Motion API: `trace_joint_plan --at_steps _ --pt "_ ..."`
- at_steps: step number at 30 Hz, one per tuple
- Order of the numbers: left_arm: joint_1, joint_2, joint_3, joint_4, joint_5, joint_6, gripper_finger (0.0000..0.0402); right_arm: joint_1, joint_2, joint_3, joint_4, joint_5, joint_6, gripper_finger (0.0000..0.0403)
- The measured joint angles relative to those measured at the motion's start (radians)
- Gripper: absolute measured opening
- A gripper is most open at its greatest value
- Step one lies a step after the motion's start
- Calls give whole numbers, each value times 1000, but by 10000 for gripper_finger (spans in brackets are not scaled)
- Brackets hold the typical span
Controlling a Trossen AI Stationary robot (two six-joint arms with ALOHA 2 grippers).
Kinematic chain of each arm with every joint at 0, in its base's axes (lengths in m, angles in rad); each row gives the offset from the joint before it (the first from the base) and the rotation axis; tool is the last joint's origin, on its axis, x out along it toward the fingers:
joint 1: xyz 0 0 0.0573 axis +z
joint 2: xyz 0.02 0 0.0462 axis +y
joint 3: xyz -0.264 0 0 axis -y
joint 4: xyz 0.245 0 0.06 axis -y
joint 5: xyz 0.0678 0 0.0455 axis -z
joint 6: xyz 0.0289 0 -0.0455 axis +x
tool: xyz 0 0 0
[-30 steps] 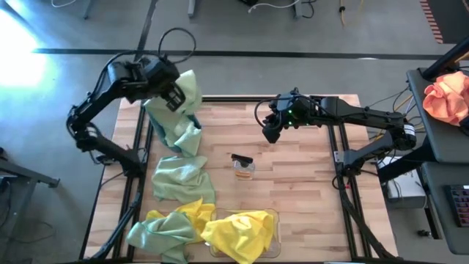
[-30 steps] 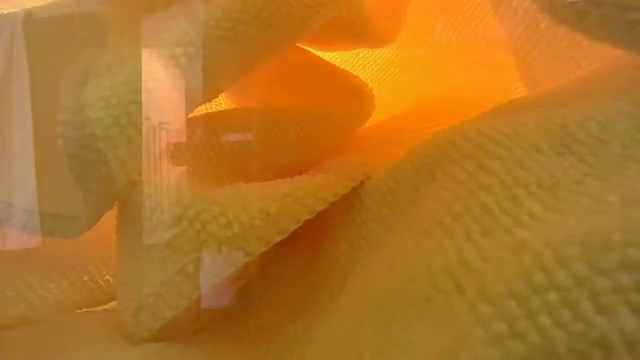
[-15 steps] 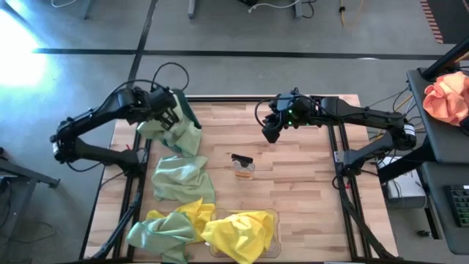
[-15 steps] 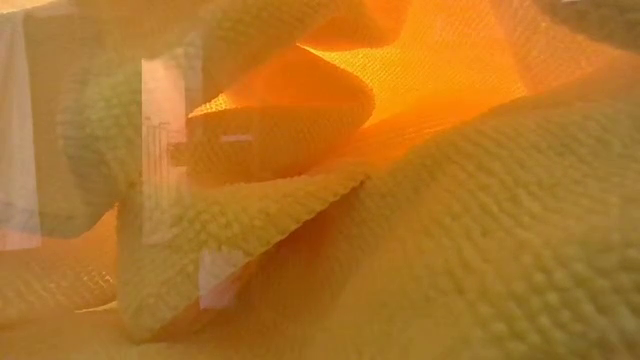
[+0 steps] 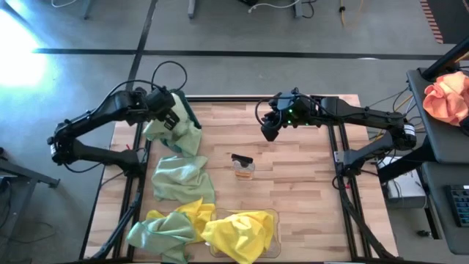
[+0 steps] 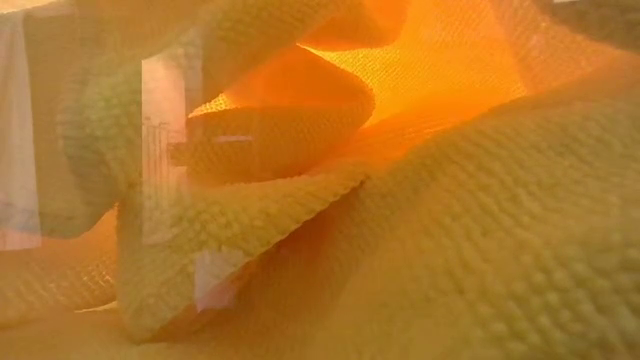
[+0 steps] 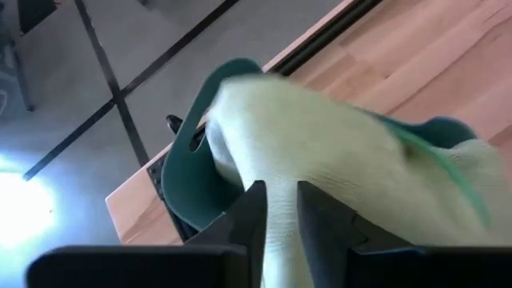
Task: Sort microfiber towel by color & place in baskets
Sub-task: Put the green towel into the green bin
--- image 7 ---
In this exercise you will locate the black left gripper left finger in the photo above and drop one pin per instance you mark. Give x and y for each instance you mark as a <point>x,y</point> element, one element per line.
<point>248,224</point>

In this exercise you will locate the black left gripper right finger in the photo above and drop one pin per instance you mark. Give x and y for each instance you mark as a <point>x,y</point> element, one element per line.
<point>324,232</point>

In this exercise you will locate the large pale green microfiber towel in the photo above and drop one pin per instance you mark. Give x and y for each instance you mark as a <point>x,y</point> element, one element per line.
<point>312,144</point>

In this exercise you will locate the teal plastic basket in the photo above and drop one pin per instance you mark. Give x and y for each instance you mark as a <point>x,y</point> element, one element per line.
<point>188,180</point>

